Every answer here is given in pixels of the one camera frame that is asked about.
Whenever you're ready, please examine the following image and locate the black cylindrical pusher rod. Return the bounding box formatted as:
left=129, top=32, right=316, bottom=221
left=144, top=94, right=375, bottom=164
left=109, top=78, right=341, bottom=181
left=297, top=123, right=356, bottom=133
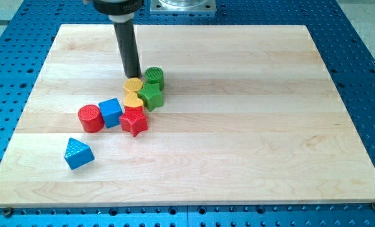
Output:
left=108, top=13, right=141, bottom=78

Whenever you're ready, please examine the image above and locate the green star block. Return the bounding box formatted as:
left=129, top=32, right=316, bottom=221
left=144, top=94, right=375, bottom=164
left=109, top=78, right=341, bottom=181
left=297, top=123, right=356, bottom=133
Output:
left=137, top=83, right=163, bottom=112

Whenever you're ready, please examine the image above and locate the light wooden board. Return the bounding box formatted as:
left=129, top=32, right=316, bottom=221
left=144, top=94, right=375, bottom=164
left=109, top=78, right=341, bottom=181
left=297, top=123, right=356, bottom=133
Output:
left=0, top=25, right=375, bottom=207

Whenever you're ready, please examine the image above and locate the blue triangle block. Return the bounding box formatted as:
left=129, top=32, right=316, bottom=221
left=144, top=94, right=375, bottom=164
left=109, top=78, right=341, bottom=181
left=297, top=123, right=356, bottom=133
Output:
left=64, top=137, right=95, bottom=170

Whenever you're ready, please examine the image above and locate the blue perforated metal table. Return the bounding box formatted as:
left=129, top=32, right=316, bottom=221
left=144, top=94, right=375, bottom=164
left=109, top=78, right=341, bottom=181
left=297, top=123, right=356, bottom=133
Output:
left=0, top=1, right=375, bottom=226

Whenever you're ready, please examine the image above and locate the red cylinder block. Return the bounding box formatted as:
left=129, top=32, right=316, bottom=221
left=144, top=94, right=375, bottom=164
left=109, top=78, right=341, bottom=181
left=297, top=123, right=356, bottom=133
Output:
left=78, top=104, right=105, bottom=133

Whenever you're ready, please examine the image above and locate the red star block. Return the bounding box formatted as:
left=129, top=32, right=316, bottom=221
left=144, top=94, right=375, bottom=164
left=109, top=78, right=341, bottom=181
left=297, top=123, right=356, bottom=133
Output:
left=119, top=107, right=148, bottom=137

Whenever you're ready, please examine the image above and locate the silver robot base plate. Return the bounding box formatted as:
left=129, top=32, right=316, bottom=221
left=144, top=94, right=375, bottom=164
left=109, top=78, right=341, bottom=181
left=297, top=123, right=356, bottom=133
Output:
left=150, top=0, right=217, bottom=13

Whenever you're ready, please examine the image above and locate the green cylinder block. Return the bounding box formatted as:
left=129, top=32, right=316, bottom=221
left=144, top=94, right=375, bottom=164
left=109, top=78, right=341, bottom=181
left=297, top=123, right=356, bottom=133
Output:
left=144, top=67, right=164, bottom=90

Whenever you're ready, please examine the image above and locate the yellow hexagon block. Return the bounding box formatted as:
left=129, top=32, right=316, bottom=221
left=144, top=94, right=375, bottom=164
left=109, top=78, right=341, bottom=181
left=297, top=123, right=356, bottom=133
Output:
left=123, top=78, right=144, bottom=95

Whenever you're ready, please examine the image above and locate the yellow heart block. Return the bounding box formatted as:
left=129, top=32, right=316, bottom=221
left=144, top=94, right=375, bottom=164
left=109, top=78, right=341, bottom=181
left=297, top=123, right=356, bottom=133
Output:
left=124, top=92, right=144, bottom=108

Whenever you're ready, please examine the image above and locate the blue cube block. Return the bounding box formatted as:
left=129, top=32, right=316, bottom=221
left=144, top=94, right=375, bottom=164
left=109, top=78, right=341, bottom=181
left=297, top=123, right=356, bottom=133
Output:
left=98, top=98, right=123, bottom=128

